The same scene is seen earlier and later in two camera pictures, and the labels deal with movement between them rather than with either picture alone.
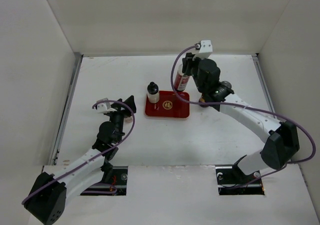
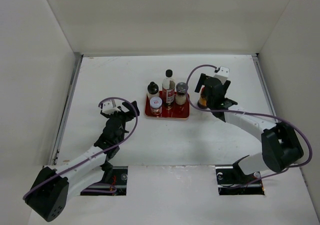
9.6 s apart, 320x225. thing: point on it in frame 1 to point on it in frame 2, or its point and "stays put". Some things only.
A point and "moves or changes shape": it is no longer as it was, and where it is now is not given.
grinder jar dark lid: x=227 y=84 moves or changes shape
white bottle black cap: x=153 y=93 stays put
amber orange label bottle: x=202 y=100 stays put
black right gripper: x=188 y=63 to x=201 y=82
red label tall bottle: x=182 y=80 to x=168 y=84
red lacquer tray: x=169 y=106 stays put
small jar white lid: x=128 y=120 moves or changes shape
